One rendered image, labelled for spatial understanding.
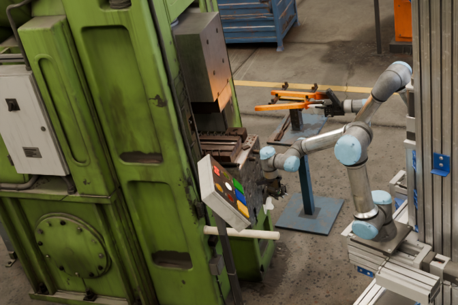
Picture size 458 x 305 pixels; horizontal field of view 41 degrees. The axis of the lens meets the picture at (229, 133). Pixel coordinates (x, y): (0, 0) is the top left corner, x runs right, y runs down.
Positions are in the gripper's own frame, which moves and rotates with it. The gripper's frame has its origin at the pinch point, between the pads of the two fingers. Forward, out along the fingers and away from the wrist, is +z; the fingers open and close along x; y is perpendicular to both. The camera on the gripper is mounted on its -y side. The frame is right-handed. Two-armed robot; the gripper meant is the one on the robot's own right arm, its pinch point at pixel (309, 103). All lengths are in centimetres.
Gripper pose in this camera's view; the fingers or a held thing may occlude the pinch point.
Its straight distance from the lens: 364.2
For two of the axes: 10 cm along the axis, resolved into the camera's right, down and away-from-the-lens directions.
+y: 2.0, 8.5, 4.8
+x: 3.2, -5.2, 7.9
